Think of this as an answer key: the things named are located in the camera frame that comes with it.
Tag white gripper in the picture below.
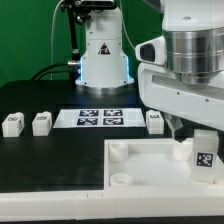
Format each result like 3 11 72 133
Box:
138 63 224 142

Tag thin white cable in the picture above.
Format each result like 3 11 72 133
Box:
49 0 65 81

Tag white L-shaped fence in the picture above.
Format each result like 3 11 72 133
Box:
0 139 224 222

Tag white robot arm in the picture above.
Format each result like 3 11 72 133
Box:
76 0 224 131

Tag black cable bundle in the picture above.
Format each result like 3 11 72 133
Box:
31 61 82 81

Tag white square tabletop part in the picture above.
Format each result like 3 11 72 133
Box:
104 138 224 190

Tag white marker sheet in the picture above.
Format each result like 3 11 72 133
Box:
54 108 145 128

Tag black camera stand pole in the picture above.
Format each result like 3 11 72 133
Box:
59 0 118 81

